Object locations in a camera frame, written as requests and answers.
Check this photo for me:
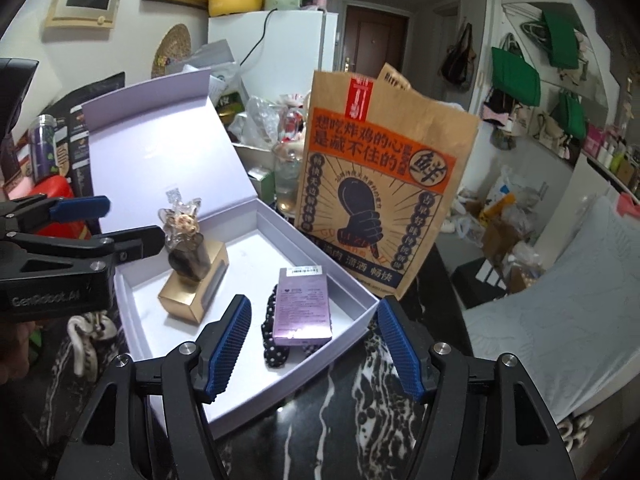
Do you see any pale blue blanket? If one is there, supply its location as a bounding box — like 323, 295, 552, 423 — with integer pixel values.
460, 195, 640, 442

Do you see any small purple box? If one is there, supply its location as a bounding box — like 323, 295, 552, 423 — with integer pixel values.
271, 265, 335, 347

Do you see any black white box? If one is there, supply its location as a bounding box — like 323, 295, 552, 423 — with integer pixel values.
452, 259, 506, 311

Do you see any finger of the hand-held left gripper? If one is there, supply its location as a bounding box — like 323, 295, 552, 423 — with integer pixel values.
0, 195, 112, 234
10, 225, 166, 267

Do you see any red tin canister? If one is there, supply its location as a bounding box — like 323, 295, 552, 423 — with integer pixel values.
2, 176, 94, 241

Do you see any clear flower hair claw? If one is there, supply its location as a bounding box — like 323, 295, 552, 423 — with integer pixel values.
158, 195, 211, 281

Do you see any white chain strap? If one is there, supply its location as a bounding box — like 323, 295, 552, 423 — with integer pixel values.
557, 413, 595, 457

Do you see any white refrigerator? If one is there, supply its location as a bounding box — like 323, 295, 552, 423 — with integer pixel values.
207, 9, 341, 111

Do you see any green tote bag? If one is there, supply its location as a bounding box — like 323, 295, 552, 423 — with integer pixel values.
490, 47, 544, 109
557, 90, 587, 141
542, 7, 586, 69

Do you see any row of bottles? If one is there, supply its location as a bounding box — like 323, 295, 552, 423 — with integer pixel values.
597, 132, 640, 187

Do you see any brown printed paper bag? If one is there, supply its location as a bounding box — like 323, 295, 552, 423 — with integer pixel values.
292, 62, 481, 304

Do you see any small green box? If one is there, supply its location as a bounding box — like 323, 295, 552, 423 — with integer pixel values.
247, 167, 276, 201

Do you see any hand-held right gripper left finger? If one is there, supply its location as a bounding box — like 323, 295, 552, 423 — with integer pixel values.
52, 295, 252, 480

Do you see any white plastic bag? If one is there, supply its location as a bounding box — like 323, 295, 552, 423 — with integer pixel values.
479, 165, 517, 222

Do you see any cream chain hair claw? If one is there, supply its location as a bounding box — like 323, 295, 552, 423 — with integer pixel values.
66, 311, 120, 376

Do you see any black hanging bag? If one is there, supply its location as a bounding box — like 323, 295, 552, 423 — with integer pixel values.
439, 22, 476, 94

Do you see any white paper bag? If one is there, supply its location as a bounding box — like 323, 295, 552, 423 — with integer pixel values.
165, 40, 244, 106

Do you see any black printed packet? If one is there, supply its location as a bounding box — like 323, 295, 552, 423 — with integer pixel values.
50, 72, 126, 202

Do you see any black power cable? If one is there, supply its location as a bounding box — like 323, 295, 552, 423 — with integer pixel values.
240, 7, 281, 69

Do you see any black polka dot scrunchie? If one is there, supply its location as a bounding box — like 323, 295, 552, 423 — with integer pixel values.
259, 282, 321, 369

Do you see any brown door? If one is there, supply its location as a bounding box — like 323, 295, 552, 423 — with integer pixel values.
344, 4, 410, 106

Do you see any woven straw fan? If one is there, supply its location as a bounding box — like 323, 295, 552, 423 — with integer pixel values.
151, 23, 194, 80

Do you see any red white toy figure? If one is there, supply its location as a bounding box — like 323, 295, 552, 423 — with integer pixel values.
284, 92, 307, 147

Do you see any small gold cardboard box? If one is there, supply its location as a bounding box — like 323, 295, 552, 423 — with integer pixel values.
157, 239, 230, 324

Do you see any lavender gift box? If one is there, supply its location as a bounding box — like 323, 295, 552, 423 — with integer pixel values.
80, 70, 381, 439

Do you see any purple label jar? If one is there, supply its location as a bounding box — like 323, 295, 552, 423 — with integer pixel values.
27, 114, 60, 184

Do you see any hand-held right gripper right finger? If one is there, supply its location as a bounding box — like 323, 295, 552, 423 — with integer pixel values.
376, 296, 571, 480

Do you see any clear plastic bag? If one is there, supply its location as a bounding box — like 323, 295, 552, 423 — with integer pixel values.
227, 95, 281, 151

